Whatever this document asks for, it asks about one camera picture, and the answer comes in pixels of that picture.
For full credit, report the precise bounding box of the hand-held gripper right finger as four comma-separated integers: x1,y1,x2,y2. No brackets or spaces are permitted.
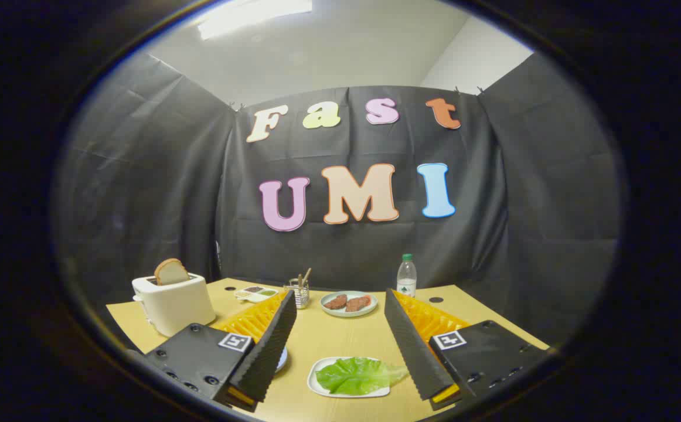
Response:
384,288,552,411

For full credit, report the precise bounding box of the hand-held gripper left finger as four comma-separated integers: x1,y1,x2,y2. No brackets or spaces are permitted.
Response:
141,289,298,411

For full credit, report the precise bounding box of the green lettuce leaf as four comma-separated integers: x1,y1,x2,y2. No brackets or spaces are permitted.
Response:
316,358,410,396

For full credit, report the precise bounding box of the bread slice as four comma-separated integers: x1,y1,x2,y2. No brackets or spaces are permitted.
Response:
154,258,190,286

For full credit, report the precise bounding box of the white oblong plate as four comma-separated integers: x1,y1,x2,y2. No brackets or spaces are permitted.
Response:
307,356,391,399

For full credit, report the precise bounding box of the divided white condiment dish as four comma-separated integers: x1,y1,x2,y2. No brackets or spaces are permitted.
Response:
235,285,280,303

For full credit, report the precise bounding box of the pale green plate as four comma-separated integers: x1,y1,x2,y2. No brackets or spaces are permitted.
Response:
320,291,378,318

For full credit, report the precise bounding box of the clear water bottle green cap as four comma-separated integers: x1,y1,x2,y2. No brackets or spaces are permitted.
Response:
397,253,417,298

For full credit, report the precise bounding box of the cream toaster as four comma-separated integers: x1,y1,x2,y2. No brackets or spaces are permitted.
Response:
132,273,217,338

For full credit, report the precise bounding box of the black backdrop cloth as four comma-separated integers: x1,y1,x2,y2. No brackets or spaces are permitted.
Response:
53,52,622,346

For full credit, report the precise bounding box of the ceiling light panel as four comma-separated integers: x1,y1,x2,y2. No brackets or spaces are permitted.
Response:
197,0,313,40

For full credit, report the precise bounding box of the metal wire utensil holder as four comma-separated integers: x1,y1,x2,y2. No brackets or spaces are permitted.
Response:
285,280,311,309

